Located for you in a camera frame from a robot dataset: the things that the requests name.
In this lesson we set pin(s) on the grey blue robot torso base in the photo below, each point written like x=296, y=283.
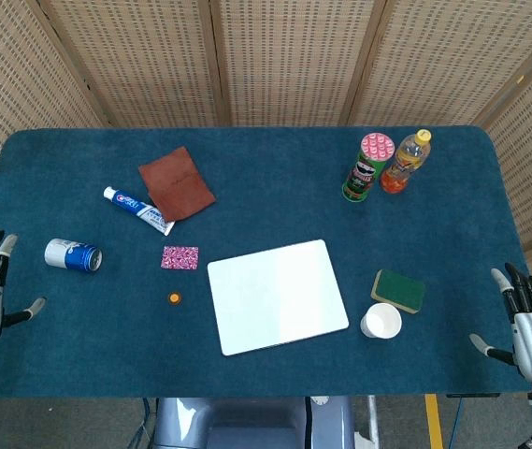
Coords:
x=251, y=423

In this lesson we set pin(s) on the blue felt table cover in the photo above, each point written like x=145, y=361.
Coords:
x=265, y=215

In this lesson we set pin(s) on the green yellow sponge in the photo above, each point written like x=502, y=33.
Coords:
x=398, y=290

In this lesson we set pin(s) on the brown folded cloth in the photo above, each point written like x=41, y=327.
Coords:
x=176, y=184

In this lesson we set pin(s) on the yellow floor tape strip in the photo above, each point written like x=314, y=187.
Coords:
x=434, y=421

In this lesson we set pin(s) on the white table leg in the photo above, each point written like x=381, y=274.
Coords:
x=373, y=418

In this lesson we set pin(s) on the white blue toothpaste tube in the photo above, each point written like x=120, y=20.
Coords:
x=134, y=208

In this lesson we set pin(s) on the green Pringles can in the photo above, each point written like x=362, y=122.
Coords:
x=363, y=180

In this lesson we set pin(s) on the woven bamboo folding screen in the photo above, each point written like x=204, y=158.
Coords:
x=265, y=61

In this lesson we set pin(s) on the white rectangular board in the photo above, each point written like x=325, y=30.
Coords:
x=277, y=297

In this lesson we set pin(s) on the white paper cup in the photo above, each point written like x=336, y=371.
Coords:
x=381, y=321

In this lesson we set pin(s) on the blue white drink can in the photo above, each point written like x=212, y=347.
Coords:
x=71, y=255

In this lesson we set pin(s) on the small orange disc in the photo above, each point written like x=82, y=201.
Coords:
x=174, y=298

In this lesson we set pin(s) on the orange drink bottle yellow cap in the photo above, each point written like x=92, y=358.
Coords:
x=403, y=168

